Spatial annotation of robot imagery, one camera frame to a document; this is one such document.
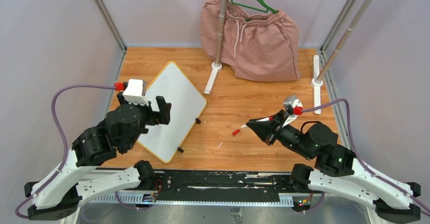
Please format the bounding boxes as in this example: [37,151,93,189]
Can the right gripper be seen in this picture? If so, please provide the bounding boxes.
[245,109,313,160]

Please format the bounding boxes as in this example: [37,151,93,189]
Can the white marker pen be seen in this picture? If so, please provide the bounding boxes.
[240,116,273,128]

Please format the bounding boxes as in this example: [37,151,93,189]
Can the yellow framed whiteboard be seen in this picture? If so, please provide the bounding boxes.
[137,61,207,163]

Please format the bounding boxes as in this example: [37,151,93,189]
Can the red marker cap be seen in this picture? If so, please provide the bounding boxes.
[232,129,241,136]

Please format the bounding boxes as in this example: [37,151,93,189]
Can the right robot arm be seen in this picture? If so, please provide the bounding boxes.
[246,110,421,223]

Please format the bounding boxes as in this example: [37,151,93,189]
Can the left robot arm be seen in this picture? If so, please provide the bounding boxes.
[24,93,171,221]

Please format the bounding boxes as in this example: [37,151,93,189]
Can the pink shorts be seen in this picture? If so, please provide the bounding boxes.
[220,2,301,82]

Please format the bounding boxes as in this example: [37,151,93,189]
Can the green clothes hanger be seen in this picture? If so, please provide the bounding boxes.
[228,0,279,14]

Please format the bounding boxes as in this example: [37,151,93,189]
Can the clothes rack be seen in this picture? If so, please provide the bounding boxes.
[203,0,387,107]

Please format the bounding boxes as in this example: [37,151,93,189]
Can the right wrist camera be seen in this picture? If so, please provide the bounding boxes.
[281,95,303,128]

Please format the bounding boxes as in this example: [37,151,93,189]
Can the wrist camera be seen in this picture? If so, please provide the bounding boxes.
[123,79,149,106]
[281,95,303,128]

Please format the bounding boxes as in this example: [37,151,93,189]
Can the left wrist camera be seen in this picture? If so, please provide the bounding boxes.
[123,79,149,106]

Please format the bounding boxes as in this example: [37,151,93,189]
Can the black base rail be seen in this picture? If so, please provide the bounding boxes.
[134,169,311,203]

